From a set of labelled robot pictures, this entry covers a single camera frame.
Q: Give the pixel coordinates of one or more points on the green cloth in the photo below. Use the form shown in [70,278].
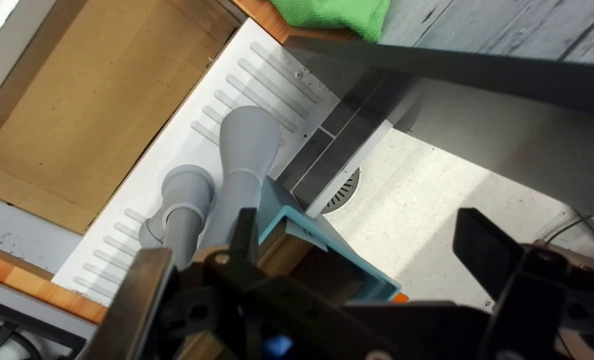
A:
[337,15]

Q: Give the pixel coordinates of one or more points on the white toy sink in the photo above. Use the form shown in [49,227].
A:
[427,210]

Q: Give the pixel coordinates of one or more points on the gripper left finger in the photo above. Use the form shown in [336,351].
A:
[244,235]

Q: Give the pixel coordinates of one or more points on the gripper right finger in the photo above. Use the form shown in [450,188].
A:
[487,255]

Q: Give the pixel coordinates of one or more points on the teal plastic frame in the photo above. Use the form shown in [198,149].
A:
[282,205]

